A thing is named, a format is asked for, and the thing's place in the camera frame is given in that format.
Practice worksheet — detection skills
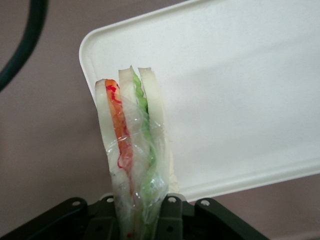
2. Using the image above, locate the cream rectangular tray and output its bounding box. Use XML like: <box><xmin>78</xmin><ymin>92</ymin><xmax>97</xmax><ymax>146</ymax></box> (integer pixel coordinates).
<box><xmin>78</xmin><ymin>0</ymin><xmax>320</xmax><ymax>204</ymax></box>

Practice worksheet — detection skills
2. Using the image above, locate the triangle sandwich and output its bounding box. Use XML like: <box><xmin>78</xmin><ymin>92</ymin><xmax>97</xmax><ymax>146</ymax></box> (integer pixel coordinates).
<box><xmin>94</xmin><ymin>65</ymin><xmax>181</xmax><ymax>240</ymax></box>

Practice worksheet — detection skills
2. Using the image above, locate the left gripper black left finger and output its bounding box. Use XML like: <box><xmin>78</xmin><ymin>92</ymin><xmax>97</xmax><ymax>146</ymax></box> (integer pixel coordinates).
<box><xmin>0</xmin><ymin>194</ymin><xmax>123</xmax><ymax>240</ymax></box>

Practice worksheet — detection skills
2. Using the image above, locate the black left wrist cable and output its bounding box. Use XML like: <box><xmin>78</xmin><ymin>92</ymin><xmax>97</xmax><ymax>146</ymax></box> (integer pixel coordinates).
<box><xmin>0</xmin><ymin>0</ymin><xmax>49</xmax><ymax>92</ymax></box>

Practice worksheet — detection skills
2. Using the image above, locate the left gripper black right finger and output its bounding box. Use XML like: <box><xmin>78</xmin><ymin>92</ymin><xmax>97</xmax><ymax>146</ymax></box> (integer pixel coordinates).
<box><xmin>147</xmin><ymin>193</ymin><xmax>272</xmax><ymax>240</ymax></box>

